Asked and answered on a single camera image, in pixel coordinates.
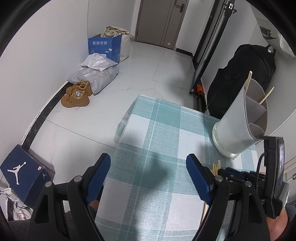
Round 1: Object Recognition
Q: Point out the grey plastic parcel bag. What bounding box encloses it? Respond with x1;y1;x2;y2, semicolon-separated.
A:
81;53;118;72

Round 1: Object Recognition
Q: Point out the large grey parcel bag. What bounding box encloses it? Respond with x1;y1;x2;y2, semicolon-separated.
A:
67;66;119;95

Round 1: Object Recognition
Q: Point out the black backpack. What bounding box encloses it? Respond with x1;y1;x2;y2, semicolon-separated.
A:
207;44;276;119

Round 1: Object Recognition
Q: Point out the navy Jordan shoe box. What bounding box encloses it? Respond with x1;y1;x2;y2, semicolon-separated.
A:
1;145;55;208

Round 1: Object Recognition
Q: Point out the beige canvas tote bag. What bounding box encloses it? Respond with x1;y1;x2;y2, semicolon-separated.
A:
104;26;134;62

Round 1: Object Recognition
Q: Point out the person's right hand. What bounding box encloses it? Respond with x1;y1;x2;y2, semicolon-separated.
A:
266;209;288;241

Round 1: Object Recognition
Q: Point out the tan suede shoe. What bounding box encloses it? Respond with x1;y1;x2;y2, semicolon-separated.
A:
61;90;90;108
66;80;93;96

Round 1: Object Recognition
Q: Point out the grey entrance door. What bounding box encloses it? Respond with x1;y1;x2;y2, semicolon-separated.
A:
135;0;188;49

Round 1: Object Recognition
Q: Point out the white utensil holder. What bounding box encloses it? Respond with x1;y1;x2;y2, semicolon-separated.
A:
212;79;268;159

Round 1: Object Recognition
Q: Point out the teal plaid tablecloth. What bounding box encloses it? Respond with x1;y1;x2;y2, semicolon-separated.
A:
95;95;258;240

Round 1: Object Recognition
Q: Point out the blue cardboard box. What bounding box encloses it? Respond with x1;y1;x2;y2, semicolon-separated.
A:
88;34;120;63

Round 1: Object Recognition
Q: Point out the orange object on floor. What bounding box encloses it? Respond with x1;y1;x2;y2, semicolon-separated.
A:
194;84;204;98

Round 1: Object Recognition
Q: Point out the black metal rack frame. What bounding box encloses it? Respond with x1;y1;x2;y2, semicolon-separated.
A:
189;0;236;94

